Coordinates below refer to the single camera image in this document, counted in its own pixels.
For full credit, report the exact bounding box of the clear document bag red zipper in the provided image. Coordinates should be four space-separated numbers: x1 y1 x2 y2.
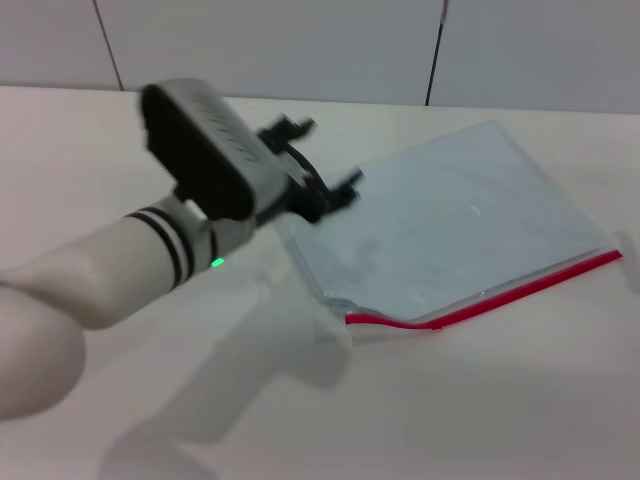
276 118 625 332

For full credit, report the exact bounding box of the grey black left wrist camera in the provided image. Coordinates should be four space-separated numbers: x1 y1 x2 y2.
138 78 297 227

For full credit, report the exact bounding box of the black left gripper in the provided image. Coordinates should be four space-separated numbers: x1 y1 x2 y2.
257 114 365 225

